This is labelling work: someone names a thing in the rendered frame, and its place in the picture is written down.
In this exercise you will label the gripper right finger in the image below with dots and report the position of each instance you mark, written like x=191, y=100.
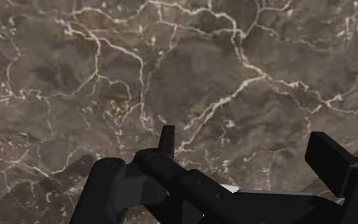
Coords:
x=336, y=164

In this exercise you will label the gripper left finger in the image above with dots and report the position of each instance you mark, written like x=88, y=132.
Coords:
x=154, y=173

